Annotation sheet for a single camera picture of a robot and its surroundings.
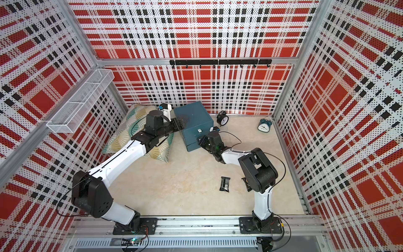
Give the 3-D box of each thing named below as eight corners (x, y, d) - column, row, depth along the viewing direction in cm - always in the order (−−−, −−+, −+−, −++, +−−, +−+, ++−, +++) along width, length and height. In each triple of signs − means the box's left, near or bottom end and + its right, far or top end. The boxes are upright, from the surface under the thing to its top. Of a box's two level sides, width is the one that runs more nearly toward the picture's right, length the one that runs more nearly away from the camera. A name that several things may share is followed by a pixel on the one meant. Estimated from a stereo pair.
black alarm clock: (218, 128, 117) (219, 119, 109) (214, 122, 121) (214, 113, 113) (228, 124, 119) (229, 115, 112) (223, 118, 123) (224, 109, 116)
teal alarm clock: (264, 135, 112) (267, 127, 105) (255, 129, 116) (258, 121, 109) (269, 131, 115) (273, 123, 108) (261, 125, 119) (264, 117, 112)
